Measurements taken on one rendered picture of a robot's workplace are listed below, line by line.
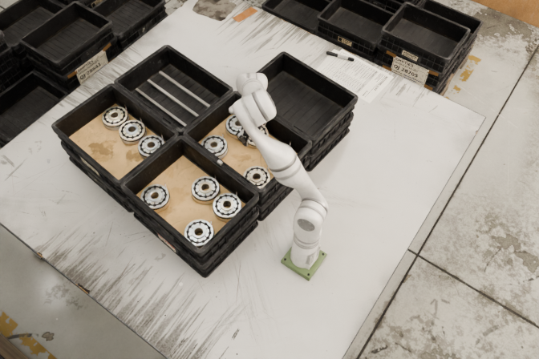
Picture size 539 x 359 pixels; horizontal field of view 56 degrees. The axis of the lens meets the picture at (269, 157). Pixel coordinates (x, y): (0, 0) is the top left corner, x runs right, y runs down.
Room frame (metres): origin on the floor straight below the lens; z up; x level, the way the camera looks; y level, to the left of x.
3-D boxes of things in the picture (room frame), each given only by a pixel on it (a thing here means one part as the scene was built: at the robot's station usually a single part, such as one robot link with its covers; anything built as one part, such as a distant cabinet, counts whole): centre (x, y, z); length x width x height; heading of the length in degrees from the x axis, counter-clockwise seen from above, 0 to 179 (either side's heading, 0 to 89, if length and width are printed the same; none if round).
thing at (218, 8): (2.16, 0.32, 0.71); 0.22 x 0.19 x 0.01; 56
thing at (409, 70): (2.02, -0.76, 0.41); 0.31 x 0.02 x 0.16; 56
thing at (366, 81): (1.70, -0.39, 0.70); 0.33 x 0.23 x 0.01; 56
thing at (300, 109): (1.37, -0.10, 0.87); 0.40 x 0.30 x 0.11; 51
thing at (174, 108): (1.39, 0.39, 0.87); 0.40 x 0.30 x 0.11; 51
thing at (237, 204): (0.89, 0.15, 0.86); 0.10 x 0.10 x 0.01
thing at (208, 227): (0.78, 0.23, 0.86); 0.10 x 0.10 x 0.01
